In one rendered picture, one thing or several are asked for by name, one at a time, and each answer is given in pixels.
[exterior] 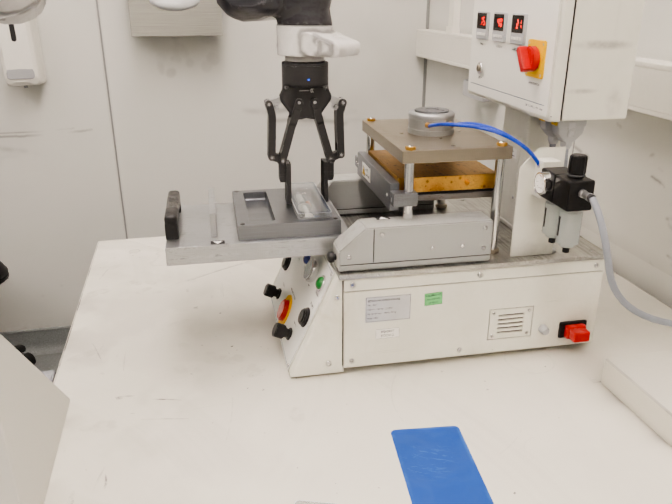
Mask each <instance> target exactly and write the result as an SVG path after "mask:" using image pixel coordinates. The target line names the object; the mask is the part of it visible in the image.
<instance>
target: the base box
mask: <svg viewBox="0 0 672 504"><path fill-rule="evenodd" d="M604 265H605V263H604V259H598V260H586V261H573V262H561V263H548V264H536V265H523V266H510V267H498V268H485V269H473V270H460V271H448V272H435V273H423V274H410V275H398V276H385V277H373V278H360V279H348V280H339V279H338V277H337V275H336V273H335V275H334V277H333V280H332V282H331V284H330V286H329V288H328V290H327V292H326V294H325V296H324V298H323V300H322V302H321V305H320V307H319V309H318V311H317V313H316V315H315V317H314V319H313V321H312V323H311V325H310V327H309V330H308V332H307V334H306V336H305V338H304V340H303V342H302V344H301V346H300V348H299V350H298V352H297V355H296V357H295V359H294V361H293V363H292V365H291V367H290V369H289V373H290V377H299V376H309V375H318V374H328V373H337V372H344V368H350V367H360V366H369V365H379V364H388V363H398V362H407V361H417V360H426V359H436V358H445V357H455V356H464V355H474V354H484V353H493V352H503V351H512V350H522V349H531V348H541V347H550V346H560V345H569V344H579V343H588V342H591V341H592V337H593V331H594V325H595V319H596V313H597V307H598V301H599V295H600V289H601V283H602V277H603V271H604Z"/></svg>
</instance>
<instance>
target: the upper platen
mask: <svg viewBox="0 0 672 504"><path fill-rule="evenodd" d="M368 154H369V155H370V156H371V157H372V158H373V159H374V160H375V161H376V162H377V163H378V164H379V165H380V166H382V167H383V168H384V169H385V170H386V171H387V172H388V173H389V174H390V175H391V176H392V177H393V178H394V179H395V180H396V181H397V182H398V183H399V190H404V168H405V164H402V163H401V162H400V161H398V160H397V159H396V158H395V157H394V156H392V155H391V154H390V153H389V152H388V151H386V150H369V151H368ZM493 181H494V171H493V170H492V169H490V168H488V167H487V166H485V165H483V164H482V163H480V162H478V161H477V160H476V161H455V162H434V163H415V173H414V190H415V191H416V192H417V193H418V201H430V200H447V199H464V198H481V197H492V191H493Z"/></svg>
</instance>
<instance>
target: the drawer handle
mask: <svg viewBox="0 0 672 504"><path fill-rule="evenodd" d="M179 213H181V200H180V193H179V191H176V190H175V191H169V192H168V198H167V204H166V210H165V216H164V223H165V235H166V240H175V239H179V230H178V220H179Z"/></svg>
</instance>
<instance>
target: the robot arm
mask: <svg viewBox="0 0 672 504"><path fill-rule="evenodd" d="M216 1H217V4H218V5H219V6H220V7H221V9H222V10H223V11H224V12H225V13H226V14H227V15H228V16H230V17H232V18H234V19H236V20H239V21H242V22H252V21H269V20H276V21H277V24H276V30H277V44H276V47H277V55H281V56H285V61H282V62H281V65H282V90H281V92H280V94H279V96H278V97H276V98H273V99H265V100H264V105H265V108H266V111H267V156H268V158H269V160H270V161H274V162H277V163H278V176H279V180H280V182H285V200H286V202H287V204H291V203H292V201H291V163H290V161H289V160H287V158H288V154H289V150H290V147H291V143H292V139H293V136H294V132H295V128H296V125H297V123H298V120H301V119H305V118H308V119H314V122H315V124H316V128H317V131H318V135H319V138H320V141H321V145H322V148H323V152H324V155H325V158H321V194H322V196H323V198H324V199H325V201H326V202H328V180H333V178H334V162H335V160H337V159H339V158H343V157H344V156H345V145H344V111H345V107H346V104H347V101H346V100H345V99H344V98H342V97H339V98H338V97H335V96H332V95H331V93H330V91H329V88H328V61H325V60H324V57H328V58H338V57H346V56H354V55H358V54H359V53H360V43H359V42H358V41H356V40H354V39H352V38H350V37H347V36H345V35H343V34H341V33H339V32H337V31H335V30H332V26H333V25H332V19H331V13H330V6H331V1H332V0H216ZM45 5H46V0H0V23H2V24H5V25H6V24H22V23H25V22H28V21H30V20H33V19H35V18H36V17H37V16H38V15H39V14H41V13H42V12H43V10H44V7H45ZM329 102H331V104H332V105H331V106H332V108H333V109H334V134H335V151H332V148H331V145H330V141H329V138H328V135H327V131H326V128H325V124H324V119H323V116H322V112H323V111H324V109H325V108H326V106H327V105H328V103H329ZM280 103H282V104H283V105H284V107H285V108H286V109H287V111H288V112H289V115H288V119H287V124H286V128H285V132H284V136H283V140H282V143H281V147H280V151H279V154H278V153H276V113H275V112H277V111H278V110H279V104H280Z"/></svg>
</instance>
